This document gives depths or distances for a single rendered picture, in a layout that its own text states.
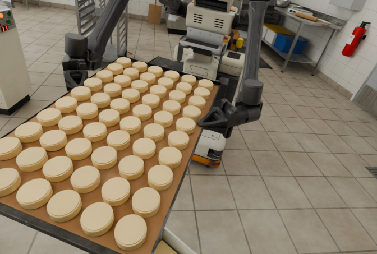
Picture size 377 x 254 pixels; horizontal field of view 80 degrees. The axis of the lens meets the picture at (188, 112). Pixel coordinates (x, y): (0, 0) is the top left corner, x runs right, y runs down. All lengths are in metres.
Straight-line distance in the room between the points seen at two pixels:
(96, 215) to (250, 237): 1.31
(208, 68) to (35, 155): 1.14
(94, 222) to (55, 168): 0.14
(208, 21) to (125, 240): 1.21
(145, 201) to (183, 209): 1.19
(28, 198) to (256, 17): 0.77
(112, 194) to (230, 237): 1.22
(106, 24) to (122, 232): 0.73
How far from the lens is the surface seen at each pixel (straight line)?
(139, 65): 0.82
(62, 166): 0.50
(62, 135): 0.56
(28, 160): 0.53
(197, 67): 1.48
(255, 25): 0.83
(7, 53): 2.35
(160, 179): 0.45
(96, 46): 0.92
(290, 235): 1.78
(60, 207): 0.45
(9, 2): 2.35
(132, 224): 0.41
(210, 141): 1.70
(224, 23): 1.38
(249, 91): 0.65
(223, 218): 1.64
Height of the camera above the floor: 1.34
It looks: 33 degrees down
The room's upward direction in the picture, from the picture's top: 11 degrees clockwise
